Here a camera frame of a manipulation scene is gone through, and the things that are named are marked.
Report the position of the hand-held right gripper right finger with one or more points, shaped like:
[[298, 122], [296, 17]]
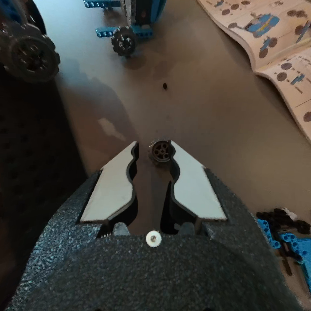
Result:
[[196, 189]]

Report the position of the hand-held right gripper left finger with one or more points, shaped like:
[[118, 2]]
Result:
[[111, 189]]

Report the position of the grey wheel hub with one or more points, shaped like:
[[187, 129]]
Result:
[[160, 151]]

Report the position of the black toothed toy wheel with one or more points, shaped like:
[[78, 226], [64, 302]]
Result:
[[31, 58]]

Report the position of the grey desk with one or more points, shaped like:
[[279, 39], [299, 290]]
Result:
[[206, 109]]

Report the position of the small black pin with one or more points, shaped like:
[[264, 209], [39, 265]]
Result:
[[165, 86]]

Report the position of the pile of small building pieces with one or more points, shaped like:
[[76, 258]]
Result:
[[291, 243]]

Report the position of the instruction booklet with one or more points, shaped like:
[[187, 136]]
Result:
[[267, 36]]

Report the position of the blue grey toy vehicle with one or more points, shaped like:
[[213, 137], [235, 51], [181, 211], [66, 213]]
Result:
[[143, 21]]

